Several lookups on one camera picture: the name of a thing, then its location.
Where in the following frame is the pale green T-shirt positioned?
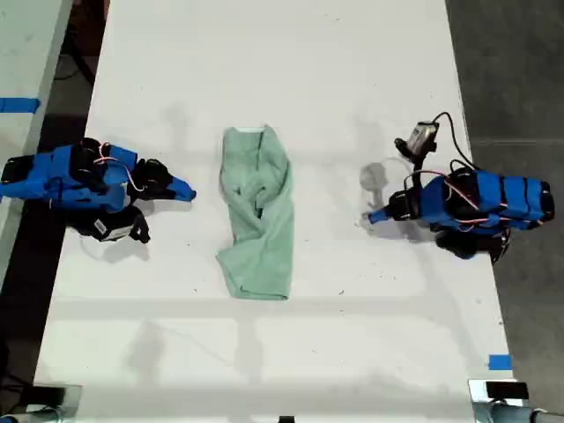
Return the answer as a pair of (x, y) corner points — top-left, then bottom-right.
(214, 124), (296, 302)

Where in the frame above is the long blue tape strip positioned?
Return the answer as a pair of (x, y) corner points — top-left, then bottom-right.
(0, 97), (41, 114)

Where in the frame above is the white side table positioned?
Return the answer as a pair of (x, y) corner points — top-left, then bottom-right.
(0, 0), (74, 284)

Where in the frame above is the square blue tape piece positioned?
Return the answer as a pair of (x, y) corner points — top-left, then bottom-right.
(487, 353), (514, 372)

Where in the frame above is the small black box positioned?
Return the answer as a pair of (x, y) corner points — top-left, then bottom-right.
(485, 382), (530, 400)
(31, 385), (66, 404)

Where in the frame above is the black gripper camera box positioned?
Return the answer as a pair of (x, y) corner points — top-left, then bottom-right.
(78, 207), (134, 243)
(393, 121), (441, 159)

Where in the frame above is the black camera cable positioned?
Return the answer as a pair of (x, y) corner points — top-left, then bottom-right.
(431, 111), (478, 172)

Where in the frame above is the black floor cable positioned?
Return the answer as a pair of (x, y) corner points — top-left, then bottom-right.
(55, 40), (96, 87)

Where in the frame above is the silver metal bracket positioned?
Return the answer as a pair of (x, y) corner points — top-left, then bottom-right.
(467, 378), (532, 423)
(25, 383), (85, 419)

